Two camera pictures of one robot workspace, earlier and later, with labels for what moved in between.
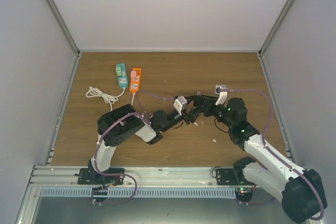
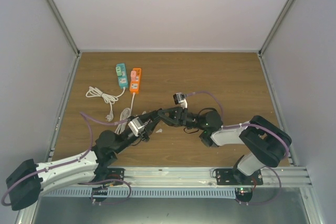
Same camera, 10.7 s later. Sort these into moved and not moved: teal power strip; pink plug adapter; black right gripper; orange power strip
Moved: black right gripper
Not moved: teal power strip; orange power strip; pink plug adapter
